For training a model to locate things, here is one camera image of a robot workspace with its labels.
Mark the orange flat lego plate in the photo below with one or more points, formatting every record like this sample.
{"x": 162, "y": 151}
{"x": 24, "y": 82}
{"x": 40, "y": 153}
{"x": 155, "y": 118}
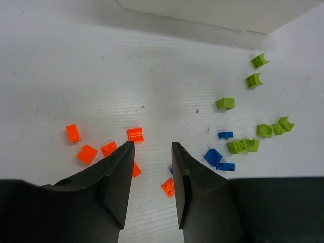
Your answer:
{"x": 87, "y": 154}

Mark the green square lego brick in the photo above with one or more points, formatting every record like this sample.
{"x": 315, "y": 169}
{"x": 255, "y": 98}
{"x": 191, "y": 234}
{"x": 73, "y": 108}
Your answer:
{"x": 237, "y": 146}

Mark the green curved lego piece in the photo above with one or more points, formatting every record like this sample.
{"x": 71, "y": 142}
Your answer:
{"x": 253, "y": 81}
{"x": 259, "y": 61}

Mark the green round-hollow lego piece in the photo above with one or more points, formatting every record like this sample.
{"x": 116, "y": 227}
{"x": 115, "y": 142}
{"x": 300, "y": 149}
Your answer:
{"x": 264, "y": 131}

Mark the orange two-stud lego brick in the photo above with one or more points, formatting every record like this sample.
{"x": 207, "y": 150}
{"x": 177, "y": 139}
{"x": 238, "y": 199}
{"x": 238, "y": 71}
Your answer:
{"x": 169, "y": 188}

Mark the white divided sorting tray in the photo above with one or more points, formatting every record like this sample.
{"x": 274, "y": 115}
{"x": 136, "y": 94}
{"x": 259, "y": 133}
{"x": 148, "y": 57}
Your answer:
{"x": 258, "y": 16}

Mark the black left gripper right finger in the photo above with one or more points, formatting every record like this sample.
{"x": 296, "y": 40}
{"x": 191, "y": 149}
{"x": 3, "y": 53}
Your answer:
{"x": 211, "y": 208}

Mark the blue small lego brick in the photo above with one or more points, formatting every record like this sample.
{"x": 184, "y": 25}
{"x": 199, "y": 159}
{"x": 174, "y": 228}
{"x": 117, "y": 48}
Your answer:
{"x": 225, "y": 135}

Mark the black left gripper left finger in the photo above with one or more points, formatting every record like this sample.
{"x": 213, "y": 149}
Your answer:
{"x": 89, "y": 206}

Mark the blue curved lego piece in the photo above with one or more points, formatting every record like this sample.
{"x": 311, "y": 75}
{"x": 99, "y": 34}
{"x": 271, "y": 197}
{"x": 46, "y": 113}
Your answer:
{"x": 213, "y": 157}

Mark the green two-stud lego brick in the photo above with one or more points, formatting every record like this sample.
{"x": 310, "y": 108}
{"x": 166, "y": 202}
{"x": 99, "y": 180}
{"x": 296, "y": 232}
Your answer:
{"x": 278, "y": 129}

